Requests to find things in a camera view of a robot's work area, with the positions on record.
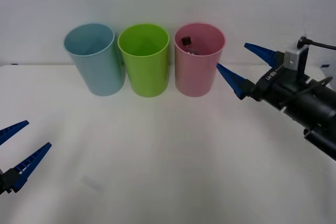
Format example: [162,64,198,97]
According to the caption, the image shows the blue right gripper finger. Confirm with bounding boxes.
[215,62,257,101]
[244,42,286,65]

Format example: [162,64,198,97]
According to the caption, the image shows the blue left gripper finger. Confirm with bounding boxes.
[3,142,53,193]
[0,120,30,146]

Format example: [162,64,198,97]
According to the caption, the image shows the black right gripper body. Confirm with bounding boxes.
[252,63,310,111]

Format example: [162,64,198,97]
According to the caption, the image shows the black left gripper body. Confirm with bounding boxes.
[0,172,8,196]

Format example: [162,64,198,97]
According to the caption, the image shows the dark drink bottle black cap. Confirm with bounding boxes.
[181,36,202,56]

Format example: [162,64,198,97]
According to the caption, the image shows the pink plastic bin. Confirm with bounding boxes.
[174,23,226,98]

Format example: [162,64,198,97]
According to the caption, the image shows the green plastic bin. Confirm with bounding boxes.
[117,23,170,98]

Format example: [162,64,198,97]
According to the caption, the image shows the pale blue plastic bin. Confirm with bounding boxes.
[63,23,125,97]

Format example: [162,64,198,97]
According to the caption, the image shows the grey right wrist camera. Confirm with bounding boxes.
[284,45,310,76]

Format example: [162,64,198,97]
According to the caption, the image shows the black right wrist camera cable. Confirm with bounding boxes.
[297,36,336,51]

